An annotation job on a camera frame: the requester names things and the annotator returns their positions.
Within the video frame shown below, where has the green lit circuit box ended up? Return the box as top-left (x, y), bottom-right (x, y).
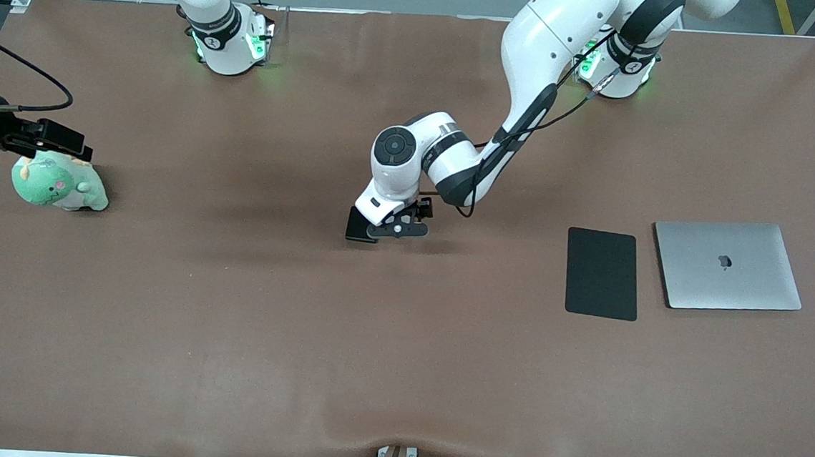
top-left (245, 20), bottom-right (277, 68)
top-left (575, 44), bottom-right (604, 83)

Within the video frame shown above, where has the green dinosaur plush toy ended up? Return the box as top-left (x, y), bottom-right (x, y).
top-left (9, 147), bottom-right (113, 214)

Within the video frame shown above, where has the silver laptop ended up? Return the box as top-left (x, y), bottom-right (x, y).
top-left (648, 216), bottom-right (809, 318)

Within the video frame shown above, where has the black phone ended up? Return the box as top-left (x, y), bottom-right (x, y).
top-left (345, 206), bottom-right (375, 244)

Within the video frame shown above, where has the black mouse pad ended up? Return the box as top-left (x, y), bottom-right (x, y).
top-left (562, 226), bottom-right (644, 323)

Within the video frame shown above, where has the brown table mat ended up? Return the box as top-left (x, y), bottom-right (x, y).
top-left (0, 0), bottom-right (815, 457)

